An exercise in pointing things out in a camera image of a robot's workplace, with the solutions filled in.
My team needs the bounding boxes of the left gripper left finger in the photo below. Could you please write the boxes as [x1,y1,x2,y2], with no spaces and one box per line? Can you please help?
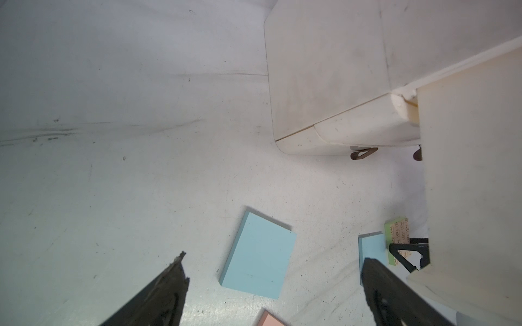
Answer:
[101,251,190,326]

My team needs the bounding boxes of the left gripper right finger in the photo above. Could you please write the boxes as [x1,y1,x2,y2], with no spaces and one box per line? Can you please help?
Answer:
[361,258,452,326]

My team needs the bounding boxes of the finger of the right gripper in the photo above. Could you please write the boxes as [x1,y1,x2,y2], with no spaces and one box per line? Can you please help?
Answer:
[388,238,430,274]

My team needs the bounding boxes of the patterned sticky notes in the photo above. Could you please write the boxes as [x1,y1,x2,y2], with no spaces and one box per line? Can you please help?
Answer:
[384,217,411,266]

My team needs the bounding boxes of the white plastic drawer cabinet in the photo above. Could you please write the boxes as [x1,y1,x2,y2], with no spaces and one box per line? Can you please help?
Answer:
[264,0,522,156]

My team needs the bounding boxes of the right blue sticky notes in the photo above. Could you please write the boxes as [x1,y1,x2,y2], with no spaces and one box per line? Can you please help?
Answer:
[358,232,388,286]

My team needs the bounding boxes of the blue sticky notes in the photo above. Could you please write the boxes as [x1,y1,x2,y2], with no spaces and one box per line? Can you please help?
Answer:
[358,232,388,286]
[219,211,297,300]

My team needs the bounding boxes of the left blue sticky notes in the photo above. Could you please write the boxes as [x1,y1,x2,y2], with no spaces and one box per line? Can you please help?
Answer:
[219,211,297,300]

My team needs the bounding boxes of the left pink sticky notes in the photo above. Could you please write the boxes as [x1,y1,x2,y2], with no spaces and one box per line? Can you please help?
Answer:
[256,310,285,326]

